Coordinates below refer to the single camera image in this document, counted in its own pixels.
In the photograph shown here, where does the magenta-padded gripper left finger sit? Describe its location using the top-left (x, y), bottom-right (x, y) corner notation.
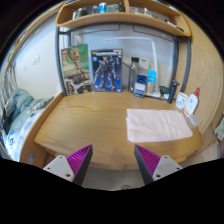
top-left (42, 143), bottom-right (94, 187)

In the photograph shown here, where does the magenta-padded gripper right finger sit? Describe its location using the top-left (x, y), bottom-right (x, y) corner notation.
top-left (134, 143), bottom-right (183, 186)

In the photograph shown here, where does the pale pink towel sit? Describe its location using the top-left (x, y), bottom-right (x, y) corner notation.
top-left (125, 108), bottom-right (194, 144)

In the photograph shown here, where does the small clear plastic container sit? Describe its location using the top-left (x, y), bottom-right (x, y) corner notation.
top-left (186, 113), bottom-right (201, 129)

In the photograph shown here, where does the white red-capped lotion bottle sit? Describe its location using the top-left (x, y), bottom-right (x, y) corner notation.
top-left (183, 87), bottom-right (201, 118)

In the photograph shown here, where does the white cup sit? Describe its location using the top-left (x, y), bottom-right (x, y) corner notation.
top-left (175, 91), bottom-right (190, 111)

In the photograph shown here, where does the green patterned cloth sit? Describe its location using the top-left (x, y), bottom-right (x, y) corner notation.
top-left (213, 114), bottom-right (224, 142)

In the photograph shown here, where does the bed with teal bedding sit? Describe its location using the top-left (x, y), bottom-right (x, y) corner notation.
top-left (0, 88), bottom-right (56, 162)

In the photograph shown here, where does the black electric shaver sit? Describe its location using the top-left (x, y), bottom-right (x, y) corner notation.
top-left (167, 79), bottom-right (181, 105)

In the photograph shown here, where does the small blue white box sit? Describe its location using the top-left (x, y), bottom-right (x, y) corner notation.
top-left (133, 74), bottom-right (148, 99)

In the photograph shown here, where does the light blue orange carton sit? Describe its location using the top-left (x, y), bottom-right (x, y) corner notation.
top-left (145, 69), bottom-right (157, 95)

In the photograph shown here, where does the dark clear water bottle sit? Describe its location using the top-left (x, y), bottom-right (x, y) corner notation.
top-left (128, 56), bottom-right (140, 93)

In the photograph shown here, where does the green toy figure box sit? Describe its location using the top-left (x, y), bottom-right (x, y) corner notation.
top-left (60, 43), bottom-right (93, 96)

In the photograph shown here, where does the white carton box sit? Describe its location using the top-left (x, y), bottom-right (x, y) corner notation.
top-left (138, 57), bottom-right (151, 77)

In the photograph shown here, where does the blue robot model box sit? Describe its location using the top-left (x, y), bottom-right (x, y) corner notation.
top-left (90, 48), bottom-right (124, 93)

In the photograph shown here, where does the white desk lamp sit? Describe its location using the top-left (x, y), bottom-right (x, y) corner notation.
top-left (104, 35), bottom-right (162, 99)

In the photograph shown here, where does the wooden shelf unit with items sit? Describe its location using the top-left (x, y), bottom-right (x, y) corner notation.
top-left (54, 0), bottom-right (193, 38)

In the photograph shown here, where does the white wall switch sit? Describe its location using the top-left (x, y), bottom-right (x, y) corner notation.
top-left (31, 54), bottom-right (41, 66)

